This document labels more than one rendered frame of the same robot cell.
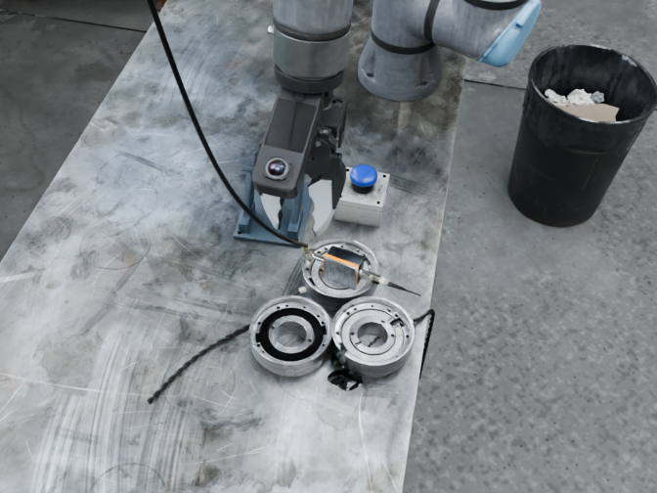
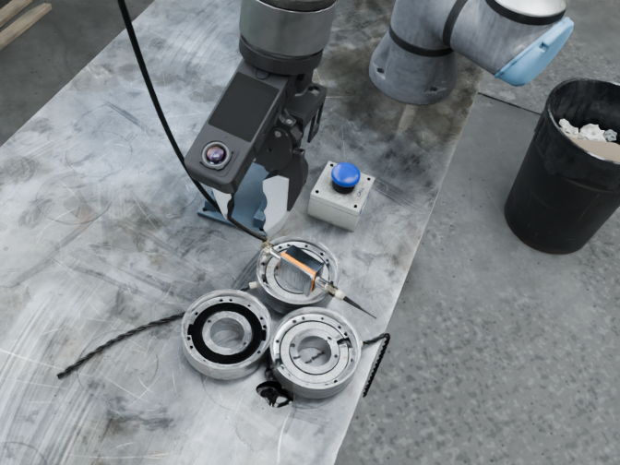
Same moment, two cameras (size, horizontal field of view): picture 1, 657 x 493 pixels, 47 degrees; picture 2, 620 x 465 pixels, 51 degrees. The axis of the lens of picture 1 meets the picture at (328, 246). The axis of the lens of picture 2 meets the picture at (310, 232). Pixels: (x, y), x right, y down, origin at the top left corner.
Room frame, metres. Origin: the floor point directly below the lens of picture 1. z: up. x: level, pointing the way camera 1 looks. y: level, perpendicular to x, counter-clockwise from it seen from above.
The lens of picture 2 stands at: (0.17, -0.06, 1.51)
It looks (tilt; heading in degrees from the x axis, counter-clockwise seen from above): 52 degrees down; 4
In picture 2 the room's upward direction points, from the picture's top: 10 degrees clockwise
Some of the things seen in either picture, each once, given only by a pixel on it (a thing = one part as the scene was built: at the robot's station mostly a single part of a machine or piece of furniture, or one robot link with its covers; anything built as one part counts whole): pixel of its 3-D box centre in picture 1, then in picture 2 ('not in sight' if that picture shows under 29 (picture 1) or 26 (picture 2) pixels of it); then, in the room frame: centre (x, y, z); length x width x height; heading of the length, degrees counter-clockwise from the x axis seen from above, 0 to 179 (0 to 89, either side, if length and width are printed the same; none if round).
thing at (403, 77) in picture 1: (402, 51); (418, 52); (1.12, -0.11, 0.85); 0.15 x 0.15 x 0.10
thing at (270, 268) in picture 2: (339, 276); (296, 277); (0.64, -0.02, 0.82); 0.08 x 0.08 x 0.02
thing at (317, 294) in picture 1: (339, 275); (296, 277); (0.64, -0.02, 0.82); 0.10 x 0.10 x 0.04
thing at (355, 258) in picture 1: (361, 271); (318, 279); (0.62, -0.05, 0.85); 0.17 x 0.02 x 0.04; 68
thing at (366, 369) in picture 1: (372, 337); (314, 354); (0.54, -0.06, 0.82); 0.10 x 0.10 x 0.04
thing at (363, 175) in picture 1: (363, 183); (343, 183); (0.79, -0.05, 0.85); 0.04 x 0.04 x 0.05
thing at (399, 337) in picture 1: (372, 338); (314, 354); (0.54, -0.06, 0.82); 0.08 x 0.08 x 0.02
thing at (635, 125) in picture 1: (571, 142); (575, 173); (1.63, -0.67, 0.21); 0.34 x 0.34 x 0.43
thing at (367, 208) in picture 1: (363, 193); (342, 192); (0.79, -0.05, 0.82); 0.08 x 0.07 x 0.05; 170
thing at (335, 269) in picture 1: (340, 270); (296, 273); (0.62, -0.02, 0.85); 0.05 x 0.02 x 0.04; 68
